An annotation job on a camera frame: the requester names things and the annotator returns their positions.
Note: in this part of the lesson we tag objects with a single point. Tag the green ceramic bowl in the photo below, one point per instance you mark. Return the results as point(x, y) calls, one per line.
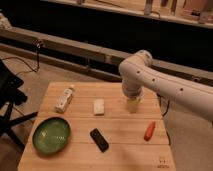
point(51, 135)

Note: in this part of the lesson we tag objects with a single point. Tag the white plastic bottle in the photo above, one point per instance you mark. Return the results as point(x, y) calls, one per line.
point(64, 99)

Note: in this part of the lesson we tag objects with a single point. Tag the translucent plastic cup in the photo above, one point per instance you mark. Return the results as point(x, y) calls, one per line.
point(140, 96)

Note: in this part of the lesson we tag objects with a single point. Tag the cream rubber pusher tip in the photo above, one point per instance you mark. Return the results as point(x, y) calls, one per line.
point(133, 105)

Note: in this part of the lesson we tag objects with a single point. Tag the orange carrot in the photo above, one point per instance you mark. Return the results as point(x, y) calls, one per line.
point(149, 131)

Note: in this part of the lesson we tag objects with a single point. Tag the black tripod stand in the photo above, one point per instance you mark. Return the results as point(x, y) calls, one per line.
point(11, 95)

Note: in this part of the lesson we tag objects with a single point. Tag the white soap bar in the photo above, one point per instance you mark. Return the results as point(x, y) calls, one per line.
point(98, 107)

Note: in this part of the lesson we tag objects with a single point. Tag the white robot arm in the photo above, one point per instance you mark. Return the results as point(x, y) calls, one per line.
point(136, 72)

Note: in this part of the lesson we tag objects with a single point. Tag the black phone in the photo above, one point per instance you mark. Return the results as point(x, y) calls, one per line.
point(99, 140)

